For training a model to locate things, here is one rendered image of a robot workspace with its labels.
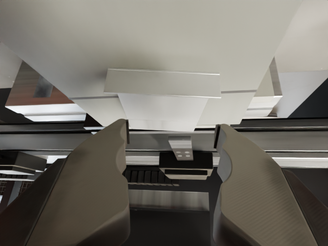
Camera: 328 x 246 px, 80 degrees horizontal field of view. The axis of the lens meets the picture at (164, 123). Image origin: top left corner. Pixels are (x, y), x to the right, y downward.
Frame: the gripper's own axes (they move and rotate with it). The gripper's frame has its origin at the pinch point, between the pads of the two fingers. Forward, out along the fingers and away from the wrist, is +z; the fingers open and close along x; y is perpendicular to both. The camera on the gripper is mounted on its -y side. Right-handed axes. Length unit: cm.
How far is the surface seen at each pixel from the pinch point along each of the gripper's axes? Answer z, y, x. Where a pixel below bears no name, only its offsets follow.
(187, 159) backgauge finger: 23.3, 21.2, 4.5
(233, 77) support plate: 4.7, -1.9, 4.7
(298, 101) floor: 195, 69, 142
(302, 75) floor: 166, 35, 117
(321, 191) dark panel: 37, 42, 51
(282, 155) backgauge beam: 27.0, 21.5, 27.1
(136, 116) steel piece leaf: 9.7, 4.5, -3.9
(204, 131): 12.8, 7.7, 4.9
